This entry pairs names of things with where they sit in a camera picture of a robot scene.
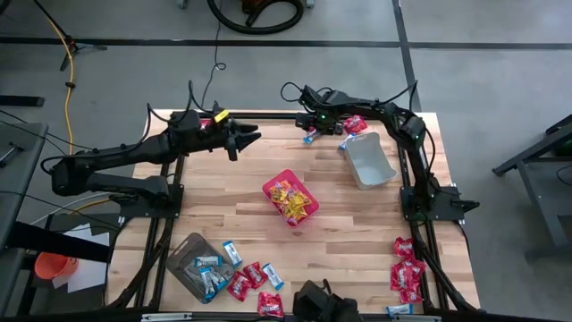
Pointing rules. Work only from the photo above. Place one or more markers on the white paper sheet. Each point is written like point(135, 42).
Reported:
point(89, 275)

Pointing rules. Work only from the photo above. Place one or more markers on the silver metal bracket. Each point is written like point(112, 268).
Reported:
point(415, 318)
point(165, 317)

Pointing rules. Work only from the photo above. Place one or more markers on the black beam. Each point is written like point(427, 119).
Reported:
point(58, 243)

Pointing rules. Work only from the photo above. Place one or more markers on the grey side table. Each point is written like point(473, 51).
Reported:
point(22, 188)

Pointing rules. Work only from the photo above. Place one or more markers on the grey metal tool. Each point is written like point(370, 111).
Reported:
point(11, 153)

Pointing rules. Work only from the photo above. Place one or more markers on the black flat bar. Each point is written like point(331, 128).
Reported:
point(22, 100)

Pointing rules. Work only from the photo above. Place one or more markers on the yellow tag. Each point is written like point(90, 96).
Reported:
point(221, 116)

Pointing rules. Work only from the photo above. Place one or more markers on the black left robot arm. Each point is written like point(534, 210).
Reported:
point(111, 156)

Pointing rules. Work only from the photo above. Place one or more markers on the clear grey plastic bin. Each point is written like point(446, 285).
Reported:
point(183, 264)

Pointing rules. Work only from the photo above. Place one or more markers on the black bulky object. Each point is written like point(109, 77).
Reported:
point(313, 299)

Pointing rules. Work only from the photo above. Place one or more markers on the orange cup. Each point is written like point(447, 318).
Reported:
point(51, 266)

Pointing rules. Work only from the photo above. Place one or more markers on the dark grey metal stand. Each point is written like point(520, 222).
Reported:
point(545, 210)

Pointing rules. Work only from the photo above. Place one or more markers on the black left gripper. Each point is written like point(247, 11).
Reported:
point(216, 136)

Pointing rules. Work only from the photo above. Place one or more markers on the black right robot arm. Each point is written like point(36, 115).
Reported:
point(418, 147)

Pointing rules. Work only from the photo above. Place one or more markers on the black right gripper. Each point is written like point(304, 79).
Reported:
point(324, 121)

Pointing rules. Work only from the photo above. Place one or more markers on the blue and silver candy packet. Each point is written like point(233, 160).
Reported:
point(221, 279)
point(345, 142)
point(232, 254)
point(400, 310)
point(311, 136)
point(207, 261)
point(272, 276)
point(207, 282)

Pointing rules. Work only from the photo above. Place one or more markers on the pink plastic bin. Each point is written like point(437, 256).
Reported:
point(286, 175)

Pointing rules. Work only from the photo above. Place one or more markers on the black floor tripod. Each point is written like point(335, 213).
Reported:
point(71, 44)

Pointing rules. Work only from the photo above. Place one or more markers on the white plastic bin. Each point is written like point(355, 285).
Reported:
point(371, 165)

